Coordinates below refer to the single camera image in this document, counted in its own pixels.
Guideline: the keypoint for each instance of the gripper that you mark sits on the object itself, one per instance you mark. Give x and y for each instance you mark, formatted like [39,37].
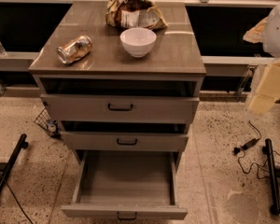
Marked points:
[277,34]

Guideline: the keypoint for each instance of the grey bottom drawer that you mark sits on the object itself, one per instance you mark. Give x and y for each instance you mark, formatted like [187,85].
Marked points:
[126,185]

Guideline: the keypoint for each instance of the grey drawer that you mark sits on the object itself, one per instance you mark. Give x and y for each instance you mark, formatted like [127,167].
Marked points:
[126,185]
[120,100]
[124,136]

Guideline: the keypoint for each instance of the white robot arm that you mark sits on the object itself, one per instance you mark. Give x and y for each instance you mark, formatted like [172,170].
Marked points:
[267,32]

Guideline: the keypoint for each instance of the grey drawer cabinet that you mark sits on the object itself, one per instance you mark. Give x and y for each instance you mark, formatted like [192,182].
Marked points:
[174,57]

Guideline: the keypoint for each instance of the grey middle drawer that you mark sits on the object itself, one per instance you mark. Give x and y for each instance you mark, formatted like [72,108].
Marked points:
[124,136]

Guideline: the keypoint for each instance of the grey top drawer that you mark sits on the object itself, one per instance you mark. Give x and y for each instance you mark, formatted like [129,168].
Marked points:
[120,100]

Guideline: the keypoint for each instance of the black right stand leg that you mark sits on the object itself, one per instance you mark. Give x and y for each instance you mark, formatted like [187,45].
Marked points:
[268,150]

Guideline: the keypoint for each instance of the black stand leg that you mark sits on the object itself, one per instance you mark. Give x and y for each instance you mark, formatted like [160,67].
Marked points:
[6,167]
[268,150]

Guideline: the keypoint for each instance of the white bowl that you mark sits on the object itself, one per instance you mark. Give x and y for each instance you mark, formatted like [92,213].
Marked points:
[138,41]

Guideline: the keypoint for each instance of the crumpled chip bag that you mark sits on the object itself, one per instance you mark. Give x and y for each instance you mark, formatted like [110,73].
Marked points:
[128,14]

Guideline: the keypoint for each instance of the black left stand leg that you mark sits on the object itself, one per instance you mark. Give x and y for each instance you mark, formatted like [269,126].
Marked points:
[6,167]

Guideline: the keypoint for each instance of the metal rail bracket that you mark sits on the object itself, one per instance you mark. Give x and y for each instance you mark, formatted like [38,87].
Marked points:
[245,82]

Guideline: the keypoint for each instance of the black wire basket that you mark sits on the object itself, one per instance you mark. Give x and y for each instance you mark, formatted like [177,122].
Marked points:
[49,125]

